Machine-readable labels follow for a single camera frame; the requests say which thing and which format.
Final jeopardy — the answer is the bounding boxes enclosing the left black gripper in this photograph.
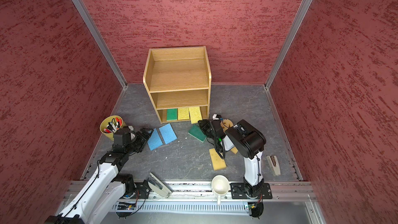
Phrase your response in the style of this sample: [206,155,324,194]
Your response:
[125,128,154,155]

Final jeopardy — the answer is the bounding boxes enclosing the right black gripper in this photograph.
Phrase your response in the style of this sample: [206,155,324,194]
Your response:
[198,120,218,142]

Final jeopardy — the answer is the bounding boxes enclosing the dark green sponge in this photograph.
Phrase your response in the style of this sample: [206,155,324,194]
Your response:
[188,124,207,143]

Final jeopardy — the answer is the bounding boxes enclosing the bright green sponge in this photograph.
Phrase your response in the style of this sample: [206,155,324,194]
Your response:
[166,108,178,121]

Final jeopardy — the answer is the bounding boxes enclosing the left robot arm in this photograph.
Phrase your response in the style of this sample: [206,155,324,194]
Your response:
[45,127,154,224]

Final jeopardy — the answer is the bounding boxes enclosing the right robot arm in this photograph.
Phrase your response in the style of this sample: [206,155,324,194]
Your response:
[198,119,266,198]

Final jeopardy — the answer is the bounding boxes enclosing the wooden three-tier shelf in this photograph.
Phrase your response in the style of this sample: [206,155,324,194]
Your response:
[143,46,211,124]

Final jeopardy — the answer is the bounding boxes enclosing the yellow smiley face sponge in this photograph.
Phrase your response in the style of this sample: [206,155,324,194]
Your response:
[220,119,234,132]

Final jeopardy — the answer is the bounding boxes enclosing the markers in cup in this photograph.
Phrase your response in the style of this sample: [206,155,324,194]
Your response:
[102,116,123,134]

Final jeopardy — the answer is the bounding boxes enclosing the yellow pen cup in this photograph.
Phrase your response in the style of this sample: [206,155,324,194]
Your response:
[99,115,125,141]

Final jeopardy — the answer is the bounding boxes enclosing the left light blue sponge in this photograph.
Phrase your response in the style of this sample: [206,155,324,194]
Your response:
[147,129,163,150]

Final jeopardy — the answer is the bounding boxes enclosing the light blue sponge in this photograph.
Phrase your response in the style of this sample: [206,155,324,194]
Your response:
[159,123,177,144]
[147,129,163,150]

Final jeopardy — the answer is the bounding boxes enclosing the right light blue sponge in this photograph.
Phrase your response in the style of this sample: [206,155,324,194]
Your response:
[159,123,177,144]

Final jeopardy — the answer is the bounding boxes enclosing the white mug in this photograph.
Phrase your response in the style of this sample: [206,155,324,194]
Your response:
[211,175,230,206]

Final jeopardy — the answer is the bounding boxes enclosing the beige stapler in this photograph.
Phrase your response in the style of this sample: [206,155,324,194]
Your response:
[266,155,281,176]

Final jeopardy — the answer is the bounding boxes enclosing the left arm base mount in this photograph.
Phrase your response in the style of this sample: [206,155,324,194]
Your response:
[122,180,151,199]

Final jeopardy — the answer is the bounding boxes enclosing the grey stapler on rail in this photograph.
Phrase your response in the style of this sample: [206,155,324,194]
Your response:
[147,172,172,198]

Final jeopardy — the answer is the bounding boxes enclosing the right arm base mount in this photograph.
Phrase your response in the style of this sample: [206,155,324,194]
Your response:
[230,181,273,200]

